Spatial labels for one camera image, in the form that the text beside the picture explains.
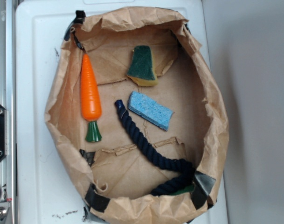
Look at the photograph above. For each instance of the green yellow sponge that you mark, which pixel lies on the green yellow sponge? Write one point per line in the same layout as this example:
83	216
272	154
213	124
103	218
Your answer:
141	70

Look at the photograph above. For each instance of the blue sponge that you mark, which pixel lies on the blue sponge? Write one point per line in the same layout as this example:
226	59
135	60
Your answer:
150	110

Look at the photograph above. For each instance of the brown paper bag bin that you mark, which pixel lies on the brown paper bag bin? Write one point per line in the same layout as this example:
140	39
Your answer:
128	177

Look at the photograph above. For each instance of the orange toy carrot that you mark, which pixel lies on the orange toy carrot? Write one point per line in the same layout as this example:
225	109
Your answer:
90	100

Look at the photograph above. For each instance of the green felt piece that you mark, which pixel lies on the green felt piece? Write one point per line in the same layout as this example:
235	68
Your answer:
189	188

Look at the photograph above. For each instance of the white plastic tray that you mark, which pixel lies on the white plastic tray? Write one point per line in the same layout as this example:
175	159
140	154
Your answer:
45	192

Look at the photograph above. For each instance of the aluminium frame rail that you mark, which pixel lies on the aluminium frame rail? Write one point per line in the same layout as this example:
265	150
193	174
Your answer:
8	169

